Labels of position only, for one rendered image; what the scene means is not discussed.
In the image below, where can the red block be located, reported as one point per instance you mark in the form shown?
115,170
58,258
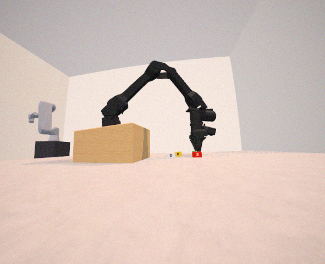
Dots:
197,154

